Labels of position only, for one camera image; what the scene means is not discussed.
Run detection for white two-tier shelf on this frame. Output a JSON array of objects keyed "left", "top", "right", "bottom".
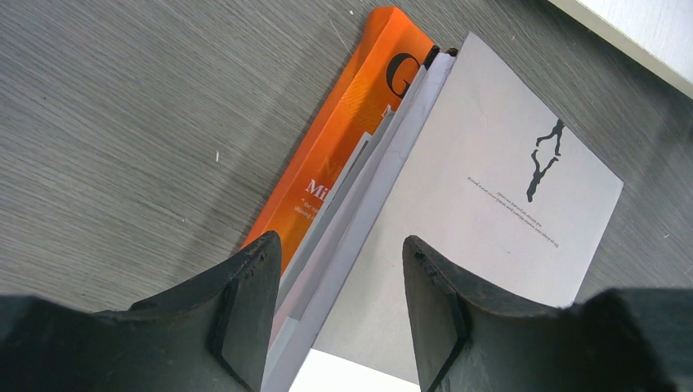
[{"left": 551, "top": 0, "right": 692, "bottom": 97}]

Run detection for grey white portfolio file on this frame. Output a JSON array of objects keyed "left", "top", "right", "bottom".
[{"left": 262, "top": 33, "right": 624, "bottom": 391}]

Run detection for orange book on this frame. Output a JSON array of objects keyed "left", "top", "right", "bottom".
[{"left": 244, "top": 6, "right": 434, "bottom": 267}]

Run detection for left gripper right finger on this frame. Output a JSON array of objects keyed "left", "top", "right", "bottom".
[{"left": 402, "top": 235, "right": 692, "bottom": 391}]

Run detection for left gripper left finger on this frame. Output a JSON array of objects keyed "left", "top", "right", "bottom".
[{"left": 1, "top": 231, "right": 282, "bottom": 391}]

